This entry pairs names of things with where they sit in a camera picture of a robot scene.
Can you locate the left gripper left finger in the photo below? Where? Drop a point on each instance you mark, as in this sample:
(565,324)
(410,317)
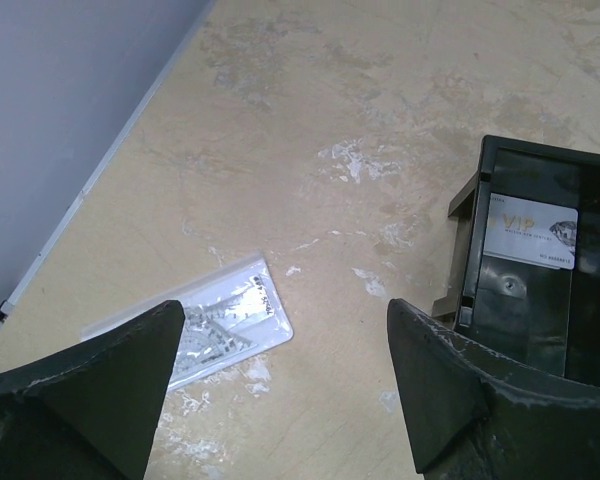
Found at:
(91,411)

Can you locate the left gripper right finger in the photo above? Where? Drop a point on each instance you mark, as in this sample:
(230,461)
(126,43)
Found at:
(473,413)

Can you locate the black white sorting tray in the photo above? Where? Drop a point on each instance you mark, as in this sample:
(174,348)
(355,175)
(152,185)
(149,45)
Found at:
(525,273)

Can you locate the silver VIP card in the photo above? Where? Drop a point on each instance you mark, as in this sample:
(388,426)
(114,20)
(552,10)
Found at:
(531,232)

